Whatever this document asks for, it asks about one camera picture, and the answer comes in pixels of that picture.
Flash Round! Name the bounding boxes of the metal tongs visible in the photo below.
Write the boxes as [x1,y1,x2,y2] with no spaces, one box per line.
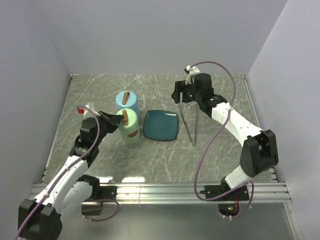
[178,102,197,147]

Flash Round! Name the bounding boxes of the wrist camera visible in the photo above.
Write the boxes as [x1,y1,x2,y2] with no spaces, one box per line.
[77,102,98,119]
[184,65,200,85]

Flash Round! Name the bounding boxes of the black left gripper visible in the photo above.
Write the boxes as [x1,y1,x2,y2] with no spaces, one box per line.
[94,110,124,146]

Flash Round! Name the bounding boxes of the teal square plate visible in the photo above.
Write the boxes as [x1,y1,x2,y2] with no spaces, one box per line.
[143,110,179,142]

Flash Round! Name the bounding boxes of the aluminium rail frame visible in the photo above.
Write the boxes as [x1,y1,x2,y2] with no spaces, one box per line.
[37,73,302,240]

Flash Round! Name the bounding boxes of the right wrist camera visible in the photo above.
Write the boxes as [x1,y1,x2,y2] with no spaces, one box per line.
[184,65,200,85]

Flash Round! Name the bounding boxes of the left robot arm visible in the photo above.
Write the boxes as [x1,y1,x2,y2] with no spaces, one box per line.
[14,106,124,240]

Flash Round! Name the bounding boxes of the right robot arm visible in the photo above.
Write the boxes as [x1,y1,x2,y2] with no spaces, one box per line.
[171,73,279,200]

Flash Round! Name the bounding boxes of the green canister lid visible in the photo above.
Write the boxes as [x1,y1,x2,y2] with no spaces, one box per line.
[116,108,139,130]

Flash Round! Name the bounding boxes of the green cylindrical canister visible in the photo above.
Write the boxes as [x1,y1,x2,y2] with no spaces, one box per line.
[118,124,140,145]

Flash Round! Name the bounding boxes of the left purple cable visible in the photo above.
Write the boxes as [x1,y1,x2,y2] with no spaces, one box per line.
[13,106,120,240]

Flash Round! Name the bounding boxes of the blue cylindrical canister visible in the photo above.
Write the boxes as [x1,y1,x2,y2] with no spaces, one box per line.
[117,101,140,117]

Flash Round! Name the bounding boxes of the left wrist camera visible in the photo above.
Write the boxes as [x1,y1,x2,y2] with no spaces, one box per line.
[77,102,98,119]

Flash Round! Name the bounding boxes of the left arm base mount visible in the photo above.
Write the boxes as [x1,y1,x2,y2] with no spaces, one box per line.
[81,185,120,219]

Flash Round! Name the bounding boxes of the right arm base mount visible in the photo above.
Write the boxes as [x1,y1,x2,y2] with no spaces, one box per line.
[200,184,253,219]

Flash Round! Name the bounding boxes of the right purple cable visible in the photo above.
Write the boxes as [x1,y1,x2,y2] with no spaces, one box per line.
[191,60,255,220]

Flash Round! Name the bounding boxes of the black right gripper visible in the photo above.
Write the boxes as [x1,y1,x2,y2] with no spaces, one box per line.
[171,79,202,104]

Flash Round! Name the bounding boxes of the blue canister lid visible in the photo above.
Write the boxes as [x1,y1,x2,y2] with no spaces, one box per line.
[115,90,138,106]

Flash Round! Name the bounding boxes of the purple cable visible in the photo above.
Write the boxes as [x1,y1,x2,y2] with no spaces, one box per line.
[191,60,255,220]
[13,106,120,240]

